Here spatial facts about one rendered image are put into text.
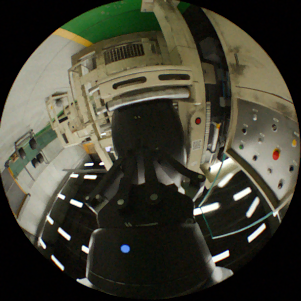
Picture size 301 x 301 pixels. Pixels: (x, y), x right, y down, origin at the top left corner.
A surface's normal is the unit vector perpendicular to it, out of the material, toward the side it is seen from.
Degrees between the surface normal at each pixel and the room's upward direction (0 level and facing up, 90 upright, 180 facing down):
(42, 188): 90
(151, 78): 90
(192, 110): 90
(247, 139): 90
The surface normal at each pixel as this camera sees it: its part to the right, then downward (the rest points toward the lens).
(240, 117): -0.97, 0.22
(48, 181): 0.98, -0.12
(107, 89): 0.14, 0.51
